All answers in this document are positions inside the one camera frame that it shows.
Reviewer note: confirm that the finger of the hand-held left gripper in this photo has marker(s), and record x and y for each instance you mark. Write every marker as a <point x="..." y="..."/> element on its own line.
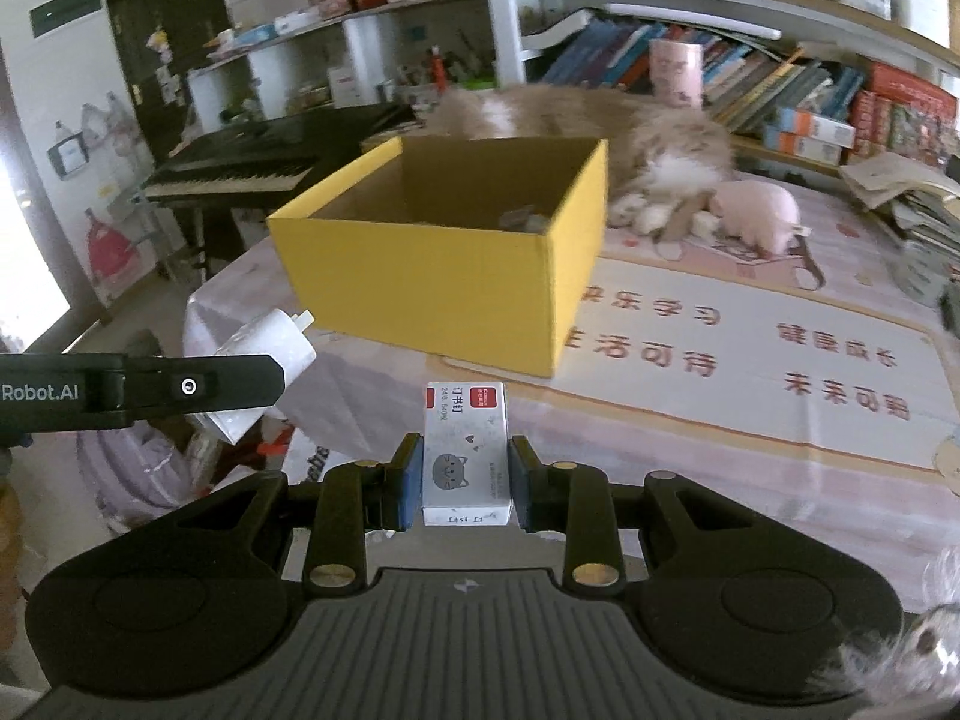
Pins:
<point x="217" y="386"/>

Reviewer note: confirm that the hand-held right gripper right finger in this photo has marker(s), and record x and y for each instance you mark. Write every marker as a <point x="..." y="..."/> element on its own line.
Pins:
<point x="521" y="485"/>

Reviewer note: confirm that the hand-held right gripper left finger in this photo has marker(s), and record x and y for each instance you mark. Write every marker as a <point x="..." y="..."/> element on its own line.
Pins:
<point x="411" y="481"/>

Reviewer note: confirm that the white staple box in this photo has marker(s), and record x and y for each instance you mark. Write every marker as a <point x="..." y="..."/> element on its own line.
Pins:
<point x="465" y="465"/>

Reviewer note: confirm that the white plastic bottle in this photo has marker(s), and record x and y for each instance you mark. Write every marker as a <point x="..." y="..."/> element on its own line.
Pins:
<point x="277" y="337"/>

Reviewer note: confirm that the yellow cardboard box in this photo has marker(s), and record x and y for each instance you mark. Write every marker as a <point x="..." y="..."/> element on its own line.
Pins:
<point x="420" y="292"/>

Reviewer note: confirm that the lilac plastic bag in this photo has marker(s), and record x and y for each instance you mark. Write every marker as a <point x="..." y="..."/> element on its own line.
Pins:
<point x="142" y="465"/>

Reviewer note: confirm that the black electric piano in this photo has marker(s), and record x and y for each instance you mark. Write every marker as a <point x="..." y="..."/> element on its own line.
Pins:
<point x="247" y="157"/>

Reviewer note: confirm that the grey rounded object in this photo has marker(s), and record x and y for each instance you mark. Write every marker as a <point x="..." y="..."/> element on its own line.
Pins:
<point x="521" y="221"/>

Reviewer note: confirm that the printed desk mat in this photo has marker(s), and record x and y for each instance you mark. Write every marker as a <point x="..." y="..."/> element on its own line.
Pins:
<point x="750" y="330"/>

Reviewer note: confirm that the pink plush toy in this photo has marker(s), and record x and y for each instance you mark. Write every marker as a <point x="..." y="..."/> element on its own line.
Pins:
<point x="750" y="211"/>

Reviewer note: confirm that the black cabinet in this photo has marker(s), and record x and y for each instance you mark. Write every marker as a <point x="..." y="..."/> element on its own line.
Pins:
<point x="165" y="30"/>

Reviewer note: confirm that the fluffy beige and white cat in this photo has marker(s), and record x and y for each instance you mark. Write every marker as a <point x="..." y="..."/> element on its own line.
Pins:
<point x="675" y="139"/>

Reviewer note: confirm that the red bottle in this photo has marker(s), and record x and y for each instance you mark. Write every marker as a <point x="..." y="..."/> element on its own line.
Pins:
<point x="433" y="67"/>

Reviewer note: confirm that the grey fuzzy pompom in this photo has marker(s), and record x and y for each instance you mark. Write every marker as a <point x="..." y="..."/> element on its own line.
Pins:
<point x="900" y="652"/>

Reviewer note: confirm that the orange and white box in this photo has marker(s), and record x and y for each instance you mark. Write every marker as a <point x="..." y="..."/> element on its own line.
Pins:
<point x="799" y="146"/>
<point x="814" y="124"/>

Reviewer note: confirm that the pink printed cup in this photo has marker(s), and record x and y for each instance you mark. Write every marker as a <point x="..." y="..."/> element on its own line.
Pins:
<point x="676" y="75"/>

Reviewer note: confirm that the row of books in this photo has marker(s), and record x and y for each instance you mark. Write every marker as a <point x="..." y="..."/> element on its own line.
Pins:
<point x="675" y="60"/>

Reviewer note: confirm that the pile of papers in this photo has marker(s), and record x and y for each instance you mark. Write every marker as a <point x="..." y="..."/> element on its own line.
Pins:
<point x="907" y="195"/>

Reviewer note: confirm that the red boxed book set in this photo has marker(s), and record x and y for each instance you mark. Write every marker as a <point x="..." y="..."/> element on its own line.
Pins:
<point x="911" y="116"/>

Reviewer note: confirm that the white storage box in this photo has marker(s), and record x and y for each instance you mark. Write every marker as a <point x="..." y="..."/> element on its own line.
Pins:
<point x="921" y="9"/>

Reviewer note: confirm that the green wall sign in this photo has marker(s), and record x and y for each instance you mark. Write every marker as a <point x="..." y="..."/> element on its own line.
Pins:
<point x="66" y="9"/>

